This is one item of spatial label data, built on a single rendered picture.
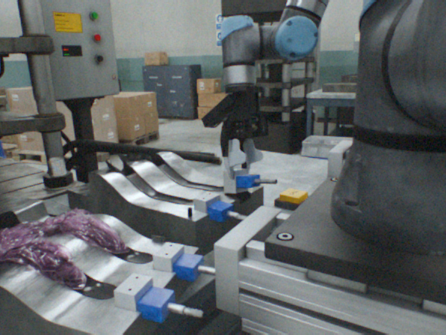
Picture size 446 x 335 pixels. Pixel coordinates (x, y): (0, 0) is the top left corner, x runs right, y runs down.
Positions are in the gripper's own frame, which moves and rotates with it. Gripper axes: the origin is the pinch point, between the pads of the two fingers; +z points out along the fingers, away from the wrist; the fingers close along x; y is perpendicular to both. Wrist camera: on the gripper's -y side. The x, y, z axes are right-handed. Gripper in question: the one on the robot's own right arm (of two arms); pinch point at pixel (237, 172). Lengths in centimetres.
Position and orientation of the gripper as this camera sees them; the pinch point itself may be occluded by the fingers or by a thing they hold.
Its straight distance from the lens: 89.0
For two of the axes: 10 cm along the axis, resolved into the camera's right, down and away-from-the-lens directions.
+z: 0.5, 9.9, 0.9
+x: 6.2, -1.0, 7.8
